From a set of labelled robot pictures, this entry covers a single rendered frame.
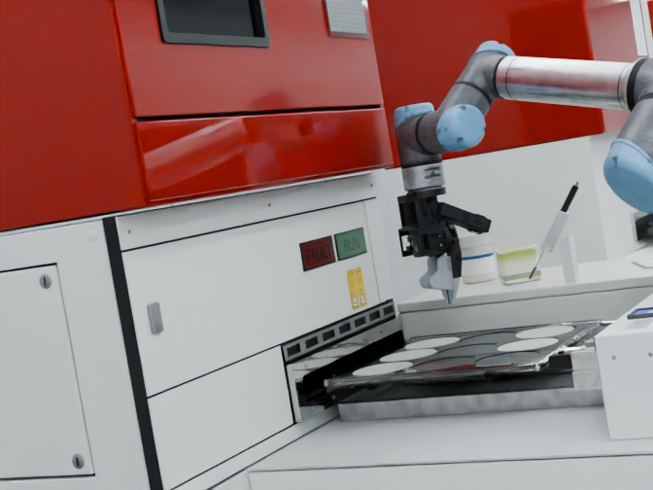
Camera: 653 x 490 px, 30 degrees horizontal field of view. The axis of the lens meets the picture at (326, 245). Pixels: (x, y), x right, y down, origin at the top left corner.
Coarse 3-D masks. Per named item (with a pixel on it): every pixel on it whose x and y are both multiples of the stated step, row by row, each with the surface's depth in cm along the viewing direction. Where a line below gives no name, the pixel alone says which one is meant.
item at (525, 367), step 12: (408, 372) 190; (420, 372) 189; (432, 372) 188; (444, 372) 187; (456, 372) 186; (468, 372) 185; (480, 372) 184; (492, 372) 183; (504, 372) 183; (516, 372) 182; (324, 384) 197; (336, 384) 196; (348, 384) 195; (360, 384) 194
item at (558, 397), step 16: (368, 400) 202; (384, 400) 200; (400, 400) 197; (416, 400) 196; (432, 400) 195; (448, 400) 193; (464, 400) 192; (480, 400) 191; (496, 400) 190; (512, 400) 189; (528, 400) 187; (544, 400) 186; (560, 400) 185; (576, 400) 184; (592, 400) 183; (352, 416) 202; (368, 416) 200; (384, 416) 199; (400, 416) 198; (416, 416) 196
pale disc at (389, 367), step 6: (372, 366) 205; (378, 366) 204; (384, 366) 203; (390, 366) 202; (396, 366) 201; (402, 366) 200; (408, 366) 199; (354, 372) 201; (360, 372) 200; (366, 372) 199; (372, 372) 198; (378, 372) 197; (384, 372) 196
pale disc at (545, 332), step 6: (534, 330) 214; (540, 330) 213; (546, 330) 212; (552, 330) 211; (558, 330) 210; (564, 330) 209; (570, 330) 208; (516, 336) 210; (522, 336) 209; (528, 336) 208; (534, 336) 207; (540, 336) 206
